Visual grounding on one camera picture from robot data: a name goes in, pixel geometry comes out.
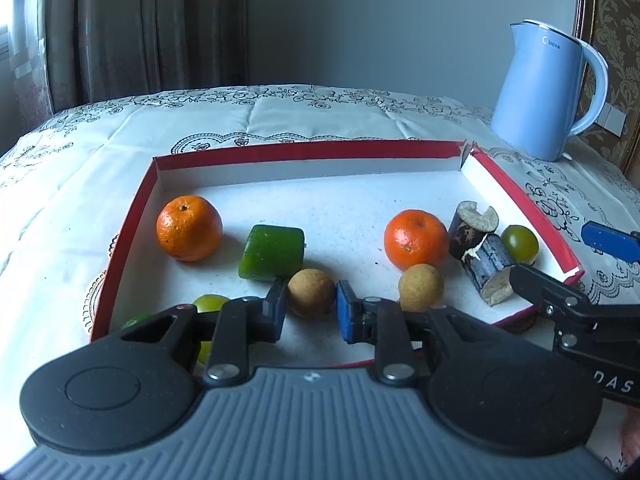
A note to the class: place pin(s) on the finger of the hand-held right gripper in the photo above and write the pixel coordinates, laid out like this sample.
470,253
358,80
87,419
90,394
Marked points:
610,240
545,292

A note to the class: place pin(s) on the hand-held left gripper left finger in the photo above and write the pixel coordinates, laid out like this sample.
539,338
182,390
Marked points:
275,310

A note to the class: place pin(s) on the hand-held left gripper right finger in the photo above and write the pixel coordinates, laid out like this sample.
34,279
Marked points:
346,312

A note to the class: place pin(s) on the brown longan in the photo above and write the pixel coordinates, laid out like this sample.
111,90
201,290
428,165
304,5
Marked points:
311,292
421,287

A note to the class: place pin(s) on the green plum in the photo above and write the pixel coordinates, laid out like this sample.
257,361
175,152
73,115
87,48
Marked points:
520,242
210,304

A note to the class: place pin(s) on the green cucumber piece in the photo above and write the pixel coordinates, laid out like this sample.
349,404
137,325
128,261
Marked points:
270,252
137,320

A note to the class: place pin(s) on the orange mandarin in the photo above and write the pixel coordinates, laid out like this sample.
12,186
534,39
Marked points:
189,227
415,240

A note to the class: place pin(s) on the red cardboard box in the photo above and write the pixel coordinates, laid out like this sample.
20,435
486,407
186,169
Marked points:
340,200

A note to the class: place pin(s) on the light blue electric kettle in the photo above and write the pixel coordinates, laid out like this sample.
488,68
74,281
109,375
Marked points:
540,95

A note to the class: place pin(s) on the gold framed damask panel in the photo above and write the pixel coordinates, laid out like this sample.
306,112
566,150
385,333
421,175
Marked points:
620,20

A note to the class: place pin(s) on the brown curtain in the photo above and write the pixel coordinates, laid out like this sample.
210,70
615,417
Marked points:
150,25

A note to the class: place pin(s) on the sheer white curtain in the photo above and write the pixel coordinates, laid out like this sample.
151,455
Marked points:
30,75

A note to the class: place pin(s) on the window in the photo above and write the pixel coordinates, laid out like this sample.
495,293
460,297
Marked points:
4,35

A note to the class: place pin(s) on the white wall switch panel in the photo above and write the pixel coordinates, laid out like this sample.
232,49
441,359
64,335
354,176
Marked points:
614,119

